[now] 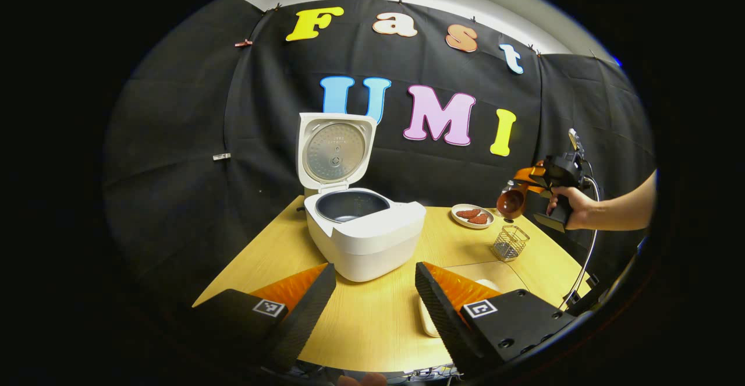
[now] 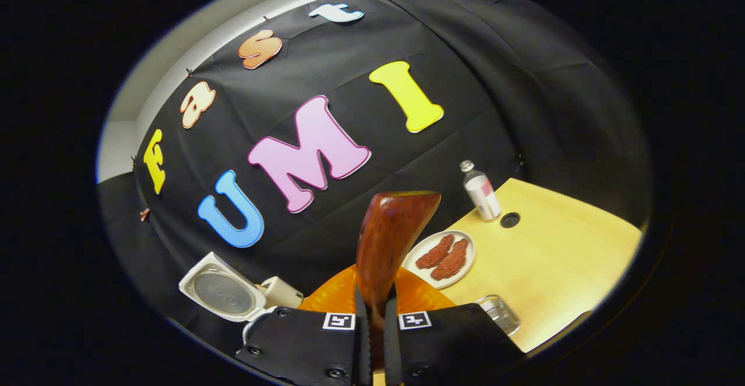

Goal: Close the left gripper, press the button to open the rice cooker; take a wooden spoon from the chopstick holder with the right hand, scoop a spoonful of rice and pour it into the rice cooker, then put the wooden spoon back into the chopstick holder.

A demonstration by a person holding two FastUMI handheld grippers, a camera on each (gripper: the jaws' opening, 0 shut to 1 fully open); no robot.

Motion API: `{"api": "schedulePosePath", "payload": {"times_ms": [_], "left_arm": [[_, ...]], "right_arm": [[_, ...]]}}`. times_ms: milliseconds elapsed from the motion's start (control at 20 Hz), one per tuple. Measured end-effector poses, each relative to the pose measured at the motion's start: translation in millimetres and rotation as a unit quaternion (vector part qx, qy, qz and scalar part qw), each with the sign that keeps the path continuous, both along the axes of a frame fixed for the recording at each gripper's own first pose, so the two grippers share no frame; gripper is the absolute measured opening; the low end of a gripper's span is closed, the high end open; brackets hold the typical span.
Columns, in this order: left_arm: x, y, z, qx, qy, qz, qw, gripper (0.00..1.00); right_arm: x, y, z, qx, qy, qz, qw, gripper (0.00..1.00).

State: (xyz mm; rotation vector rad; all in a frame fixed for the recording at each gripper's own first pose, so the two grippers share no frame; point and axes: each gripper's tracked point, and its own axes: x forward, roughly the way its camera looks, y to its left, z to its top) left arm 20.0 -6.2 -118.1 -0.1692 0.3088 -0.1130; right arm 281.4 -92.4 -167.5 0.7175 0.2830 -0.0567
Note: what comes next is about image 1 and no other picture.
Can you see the white cloth clip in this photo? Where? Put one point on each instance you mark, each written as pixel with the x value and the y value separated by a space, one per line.
pixel 222 156

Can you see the white rice cooker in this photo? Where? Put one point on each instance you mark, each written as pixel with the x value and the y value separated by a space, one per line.
pixel 366 246

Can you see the red cloth clip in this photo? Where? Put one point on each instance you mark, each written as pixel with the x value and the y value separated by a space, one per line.
pixel 244 43

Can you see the clear bottle pink label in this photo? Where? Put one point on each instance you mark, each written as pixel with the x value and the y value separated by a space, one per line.
pixel 508 185

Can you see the brown wooden spoon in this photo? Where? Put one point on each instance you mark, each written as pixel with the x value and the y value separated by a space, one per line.
pixel 511 202

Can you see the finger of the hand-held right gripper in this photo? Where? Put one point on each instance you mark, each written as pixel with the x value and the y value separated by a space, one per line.
pixel 529 173
pixel 536 188

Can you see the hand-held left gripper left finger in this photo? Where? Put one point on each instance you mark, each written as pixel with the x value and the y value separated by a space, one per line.
pixel 302 325

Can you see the tray of white rice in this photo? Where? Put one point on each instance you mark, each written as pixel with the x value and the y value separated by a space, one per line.
pixel 428 319

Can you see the black table corner bracket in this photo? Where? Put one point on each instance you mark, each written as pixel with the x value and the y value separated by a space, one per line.
pixel 582 304

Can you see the white round plate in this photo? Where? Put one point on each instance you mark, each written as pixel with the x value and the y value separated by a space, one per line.
pixel 460 220

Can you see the black backdrop cloth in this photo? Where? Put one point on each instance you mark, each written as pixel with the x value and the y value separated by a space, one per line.
pixel 174 170

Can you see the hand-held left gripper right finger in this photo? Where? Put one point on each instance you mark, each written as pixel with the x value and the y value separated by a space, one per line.
pixel 448 319

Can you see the red sausage piece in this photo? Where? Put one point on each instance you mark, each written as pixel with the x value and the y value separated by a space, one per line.
pixel 479 219
pixel 467 213

